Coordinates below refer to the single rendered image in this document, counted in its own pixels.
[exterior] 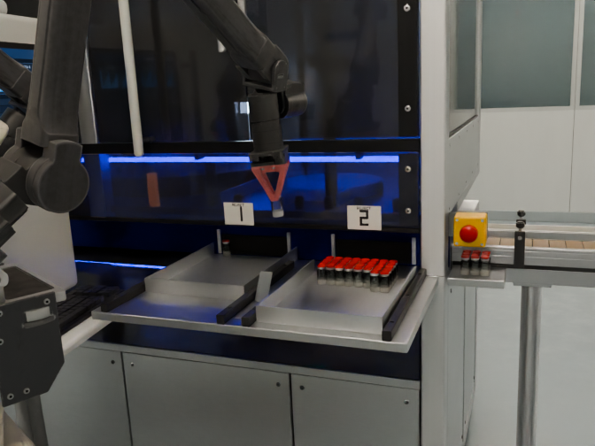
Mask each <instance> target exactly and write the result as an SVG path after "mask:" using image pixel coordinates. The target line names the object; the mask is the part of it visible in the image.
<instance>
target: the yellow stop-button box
mask: <svg viewBox="0 0 595 446"><path fill-rule="evenodd" d="M465 225H472V226H474V227H476V229H477V231H478V236H477V238H476V240H475V241H474V242H471V243H467V242H463V241H462V240H461V239H460V230H461V229H462V228H463V227H464V226H465ZM487 240H488V212H487V211H457V212H456V214H455V216H454V219H453V245H454V246H462V247H482V248H483V247H485V245H486V243H487Z"/></svg>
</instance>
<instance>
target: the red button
mask: <svg viewBox="0 0 595 446"><path fill-rule="evenodd" d="M477 236H478V231H477V229H476V227H474V226H472V225H465V226H464V227H463V228H462V229H461V230H460V239H461V240H462V241H463V242H467V243H471V242H474V241H475V240H476V238H477Z"/></svg>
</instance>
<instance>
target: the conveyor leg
mask: <svg viewBox="0 0 595 446"><path fill-rule="evenodd" d="M513 285H514V286H522V294H521V321H520V347H519V372H518V398H517V424H516V446H536V435H537V394H538V373H539V351H540V330H541V310H542V288H551V287H552V285H543V284H528V283H515V282H513Z"/></svg>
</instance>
